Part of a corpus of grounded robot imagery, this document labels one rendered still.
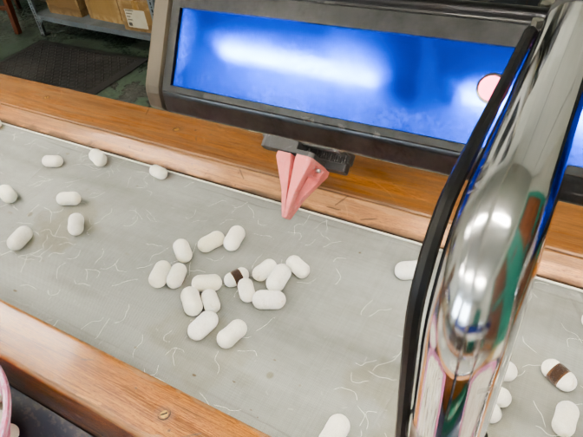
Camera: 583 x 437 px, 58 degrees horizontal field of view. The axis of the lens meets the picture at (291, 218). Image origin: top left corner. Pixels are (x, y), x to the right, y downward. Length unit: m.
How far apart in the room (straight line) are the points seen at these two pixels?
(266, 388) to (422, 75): 0.37
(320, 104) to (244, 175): 0.49
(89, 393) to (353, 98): 0.40
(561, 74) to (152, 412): 0.44
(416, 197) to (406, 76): 0.43
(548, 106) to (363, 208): 0.53
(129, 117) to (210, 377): 0.53
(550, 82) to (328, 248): 0.50
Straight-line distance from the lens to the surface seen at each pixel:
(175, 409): 0.52
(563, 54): 0.20
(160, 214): 0.75
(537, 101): 0.17
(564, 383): 0.56
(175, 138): 0.86
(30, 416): 0.69
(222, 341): 0.56
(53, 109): 1.06
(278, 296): 0.58
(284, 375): 0.55
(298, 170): 0.61
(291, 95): 0.29
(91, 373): 0.58
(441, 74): 0.27
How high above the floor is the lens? 1.20
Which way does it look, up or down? 41 degrees down
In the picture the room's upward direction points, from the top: 7 degrees counter-clockwise
